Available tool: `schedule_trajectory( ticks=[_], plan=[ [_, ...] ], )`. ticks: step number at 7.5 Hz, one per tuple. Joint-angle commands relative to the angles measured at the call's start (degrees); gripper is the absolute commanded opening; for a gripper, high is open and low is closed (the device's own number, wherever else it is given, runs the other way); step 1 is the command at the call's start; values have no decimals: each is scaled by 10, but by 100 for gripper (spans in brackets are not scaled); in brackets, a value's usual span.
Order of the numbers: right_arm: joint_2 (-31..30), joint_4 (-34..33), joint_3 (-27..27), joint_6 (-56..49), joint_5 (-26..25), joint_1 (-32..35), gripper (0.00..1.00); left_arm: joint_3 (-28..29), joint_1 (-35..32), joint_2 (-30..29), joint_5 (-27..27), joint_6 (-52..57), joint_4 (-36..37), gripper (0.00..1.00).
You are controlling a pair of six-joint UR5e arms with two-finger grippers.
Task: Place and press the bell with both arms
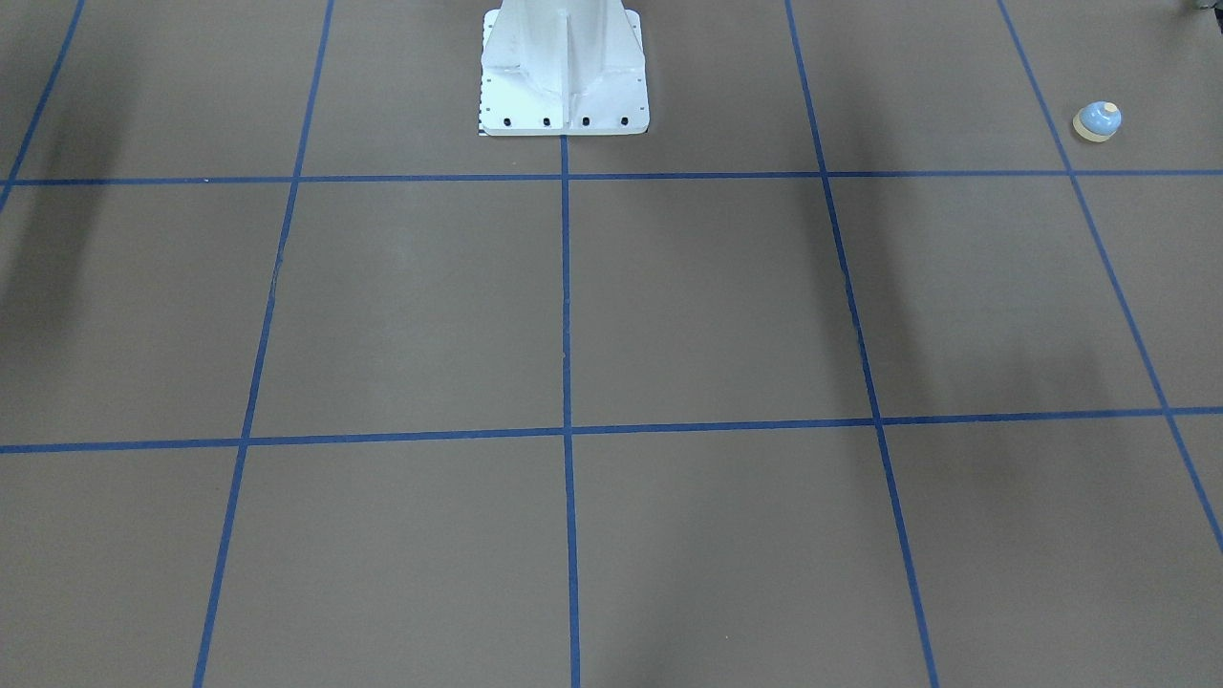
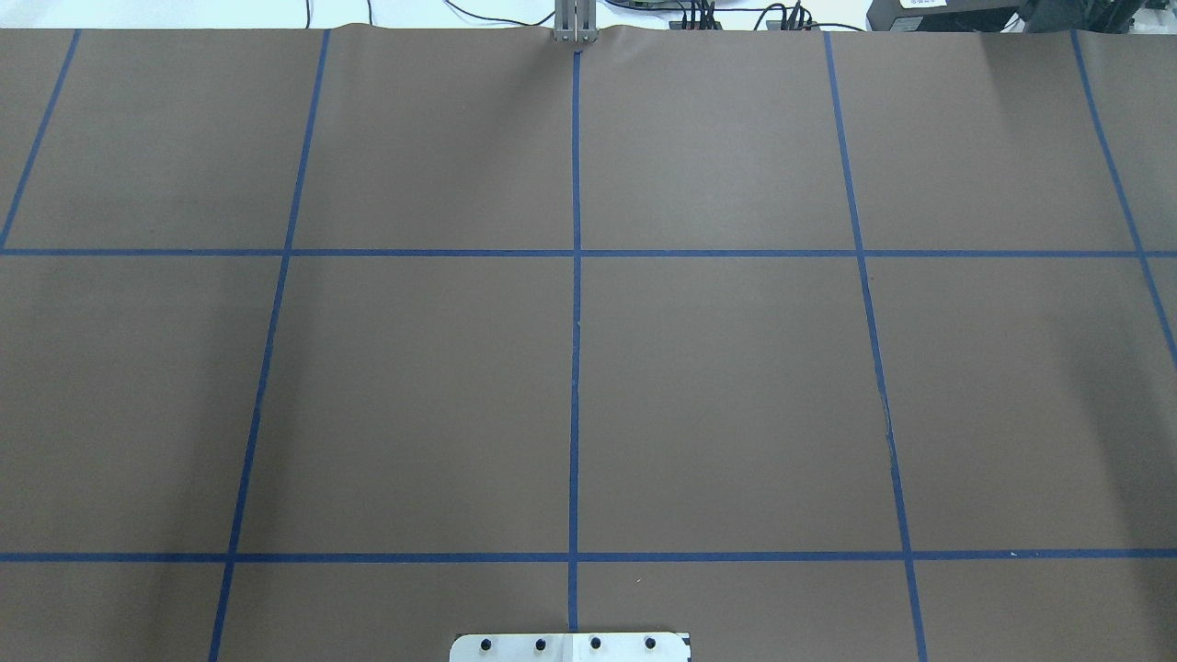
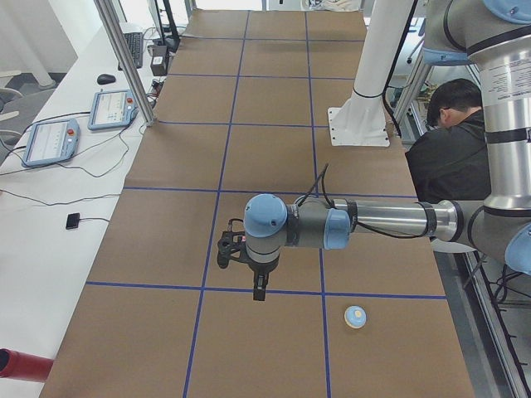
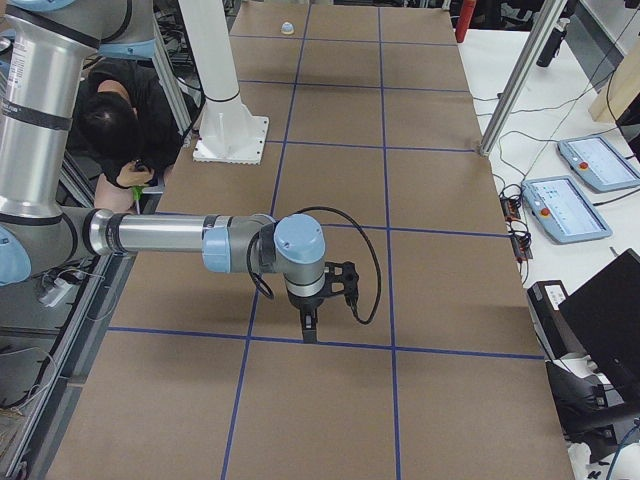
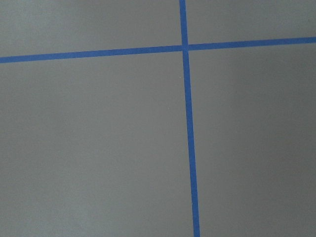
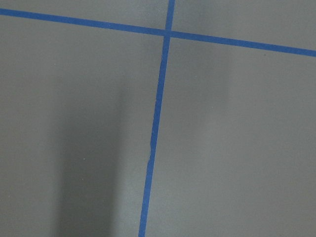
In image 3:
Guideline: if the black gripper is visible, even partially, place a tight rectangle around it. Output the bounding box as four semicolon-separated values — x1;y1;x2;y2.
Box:
249;265;274;301

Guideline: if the blue white call bell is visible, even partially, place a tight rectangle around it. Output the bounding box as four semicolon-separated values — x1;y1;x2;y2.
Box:
343;305;367;329

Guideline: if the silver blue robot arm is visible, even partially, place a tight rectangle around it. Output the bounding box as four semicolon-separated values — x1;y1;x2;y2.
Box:
240;1;530;301

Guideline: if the small black square puck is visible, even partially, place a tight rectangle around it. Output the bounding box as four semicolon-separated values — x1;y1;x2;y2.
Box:
66;212;80;231

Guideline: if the person in black jacket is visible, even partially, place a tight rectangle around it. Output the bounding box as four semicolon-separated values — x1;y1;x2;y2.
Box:
406;79;491;203

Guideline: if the far blue teach pendant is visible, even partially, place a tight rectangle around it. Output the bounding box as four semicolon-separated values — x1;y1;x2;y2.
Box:
87;90;138;131

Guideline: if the blue teach pendant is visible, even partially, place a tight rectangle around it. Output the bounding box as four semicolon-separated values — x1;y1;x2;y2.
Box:
22;119;80;167
87;90;138;131

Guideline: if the black power adapter box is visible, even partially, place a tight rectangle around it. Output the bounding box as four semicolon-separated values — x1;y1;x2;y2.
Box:
150;46;169;76

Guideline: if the near blue teach pendant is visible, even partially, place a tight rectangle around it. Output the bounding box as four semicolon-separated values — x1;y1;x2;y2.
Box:
22;119;80;167

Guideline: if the black computer mouse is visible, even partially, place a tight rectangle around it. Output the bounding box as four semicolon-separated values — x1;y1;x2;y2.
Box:
96;74;116;85

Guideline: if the red cylinder bottle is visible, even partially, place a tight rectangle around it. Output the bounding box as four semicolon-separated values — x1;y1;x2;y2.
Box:
1;348;54;382

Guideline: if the black keyboard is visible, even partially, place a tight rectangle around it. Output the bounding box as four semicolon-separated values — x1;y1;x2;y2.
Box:
123;32;144;69

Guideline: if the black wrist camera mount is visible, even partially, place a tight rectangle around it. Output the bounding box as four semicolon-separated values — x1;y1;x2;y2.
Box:
217;231;249;269

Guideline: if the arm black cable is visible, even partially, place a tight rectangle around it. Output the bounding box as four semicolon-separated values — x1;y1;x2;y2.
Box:
295;163;428;240

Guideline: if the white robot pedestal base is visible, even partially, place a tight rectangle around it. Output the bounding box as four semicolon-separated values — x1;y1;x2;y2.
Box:
328;0;417;148

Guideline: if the aluminium frame post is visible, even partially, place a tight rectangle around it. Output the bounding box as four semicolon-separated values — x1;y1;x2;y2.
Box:
94;0;155;127

